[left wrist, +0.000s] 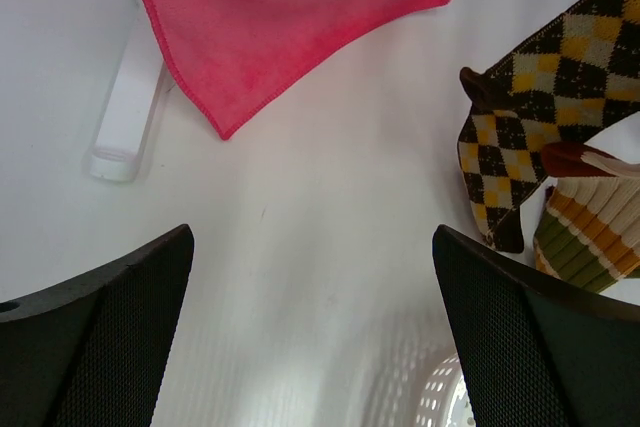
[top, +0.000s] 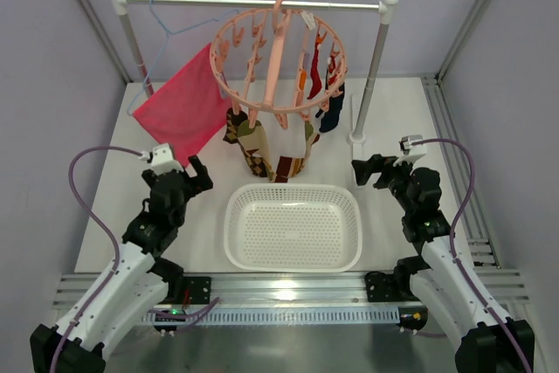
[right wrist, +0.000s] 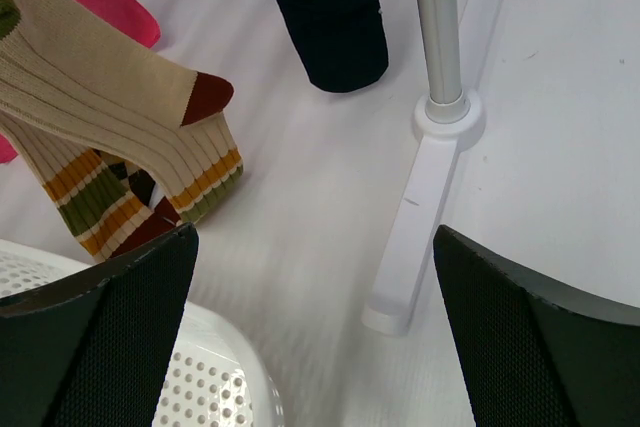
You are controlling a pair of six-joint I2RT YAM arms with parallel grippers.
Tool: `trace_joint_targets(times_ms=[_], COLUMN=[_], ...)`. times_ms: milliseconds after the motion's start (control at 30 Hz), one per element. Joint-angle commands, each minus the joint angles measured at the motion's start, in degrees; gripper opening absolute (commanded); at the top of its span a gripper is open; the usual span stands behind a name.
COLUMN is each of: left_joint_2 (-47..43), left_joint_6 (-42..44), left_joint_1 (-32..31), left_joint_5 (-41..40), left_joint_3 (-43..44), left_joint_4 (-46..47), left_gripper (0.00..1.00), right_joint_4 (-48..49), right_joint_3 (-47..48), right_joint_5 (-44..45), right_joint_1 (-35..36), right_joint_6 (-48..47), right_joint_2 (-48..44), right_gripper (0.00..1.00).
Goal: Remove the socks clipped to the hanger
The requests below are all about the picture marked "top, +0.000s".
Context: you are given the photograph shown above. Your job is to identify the brown argyle sock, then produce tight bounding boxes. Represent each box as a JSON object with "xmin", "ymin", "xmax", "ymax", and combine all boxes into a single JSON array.
[{"xmin": 223, "ymin": 108, "xmax": 275, "ymax": 182}]

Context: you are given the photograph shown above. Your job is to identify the beige striped sock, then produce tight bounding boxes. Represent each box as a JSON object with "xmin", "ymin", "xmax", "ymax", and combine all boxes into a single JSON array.
[{"xmin": 274, "ymin": 121, "xmax": 320, "ymax": 183}]

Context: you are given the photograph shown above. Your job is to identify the pink round clip hanger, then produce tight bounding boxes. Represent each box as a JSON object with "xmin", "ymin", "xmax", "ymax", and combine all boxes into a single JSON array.
[{"xmin": 210, "ymin": 0, "xmax": 348, "ymax": 129}]

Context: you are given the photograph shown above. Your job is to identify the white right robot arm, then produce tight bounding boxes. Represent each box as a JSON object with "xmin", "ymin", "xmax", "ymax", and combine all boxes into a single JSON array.
[{"xmin": 351, "ymin": 154, "xmax": 535, "ymax": 372}]

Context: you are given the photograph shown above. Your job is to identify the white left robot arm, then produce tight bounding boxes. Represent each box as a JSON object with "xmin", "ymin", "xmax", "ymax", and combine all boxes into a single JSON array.
[{"xmin": 30, "ymin": 144, "xmax": 213, "ymax": 372}]

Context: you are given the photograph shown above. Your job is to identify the navy blue sock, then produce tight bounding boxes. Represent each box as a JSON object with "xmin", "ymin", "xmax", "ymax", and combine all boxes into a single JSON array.
[{"xmin": 315, "ymin": 84, "xmax": 345, "ymax": 134}]

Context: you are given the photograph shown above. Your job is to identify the pink towel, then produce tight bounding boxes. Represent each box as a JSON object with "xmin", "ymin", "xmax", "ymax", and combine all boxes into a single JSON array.
[{"xmin": 132, "ymin": 45, "xmax": 231, "ymax": 166}]

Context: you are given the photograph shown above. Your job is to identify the white perforated plastic basket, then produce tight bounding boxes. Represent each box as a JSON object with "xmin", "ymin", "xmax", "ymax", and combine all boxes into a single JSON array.
[{"xmin": 224, "ymin": 183, "xmax": 362, "ymax": 273}]

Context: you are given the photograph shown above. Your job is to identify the red sock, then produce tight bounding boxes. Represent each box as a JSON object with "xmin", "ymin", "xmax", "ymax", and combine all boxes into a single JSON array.
[{"xmin": 307, "ymin": 41, "xmax": 322, "ymax": 100}]

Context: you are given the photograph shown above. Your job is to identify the white metal clothes rack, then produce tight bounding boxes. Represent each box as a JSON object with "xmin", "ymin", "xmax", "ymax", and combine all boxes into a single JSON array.
[{"xmin": 111, "ymin": 0, "xmax": 399, "ymax": 144}]

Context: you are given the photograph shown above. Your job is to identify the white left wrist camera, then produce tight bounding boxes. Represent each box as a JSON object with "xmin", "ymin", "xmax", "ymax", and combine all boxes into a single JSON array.
[{"xmin": 139, "ymin": 143, "xmax": 184, "ymax": 176}]

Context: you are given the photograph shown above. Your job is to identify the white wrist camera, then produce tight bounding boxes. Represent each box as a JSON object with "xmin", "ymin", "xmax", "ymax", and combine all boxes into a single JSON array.
[
  {"xmin": 139, "ymin": 143, "xmax": 184, "ymax": 176},
  {"xmin": 393, "ymin": 135, "xmax": 427, "ymax": 167}
]

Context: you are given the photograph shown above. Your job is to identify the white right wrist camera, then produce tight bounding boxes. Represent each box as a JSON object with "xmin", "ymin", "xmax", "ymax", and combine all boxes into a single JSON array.
[{"xmin": 393, "ymin": 135, "xmax": 427, "ymax": 167}]

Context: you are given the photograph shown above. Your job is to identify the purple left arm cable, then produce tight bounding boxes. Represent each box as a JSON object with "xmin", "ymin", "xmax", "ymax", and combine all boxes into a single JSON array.
[{"xmin": 48, "ymin": 146, "xmax": 149, "ymax": 373}]

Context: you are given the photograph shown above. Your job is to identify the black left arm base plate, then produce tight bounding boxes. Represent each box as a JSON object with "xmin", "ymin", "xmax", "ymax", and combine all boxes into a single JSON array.
[{"xmin": 162, "ymin": 276, "xmax": 212, "ymax": 306}]

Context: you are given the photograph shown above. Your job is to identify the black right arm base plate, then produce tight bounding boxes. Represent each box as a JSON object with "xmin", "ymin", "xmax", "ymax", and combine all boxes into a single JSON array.
[{"xmin": 364, "ymin": 272, "xmax": 418, "ymax": 303}]

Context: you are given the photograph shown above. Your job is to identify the aluminium front rail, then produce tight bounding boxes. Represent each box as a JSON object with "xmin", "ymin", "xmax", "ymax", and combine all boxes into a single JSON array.
[{"xmin": 52, "ymin": 267, "xmax": 529, "ymax": 326}]

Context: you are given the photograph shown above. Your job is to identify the blue wire hanger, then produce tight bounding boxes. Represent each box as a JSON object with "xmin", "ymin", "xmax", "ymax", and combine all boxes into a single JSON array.
[{"xmin": 128, "ymin": 0, "xmax": 239, "ymax": 118}]

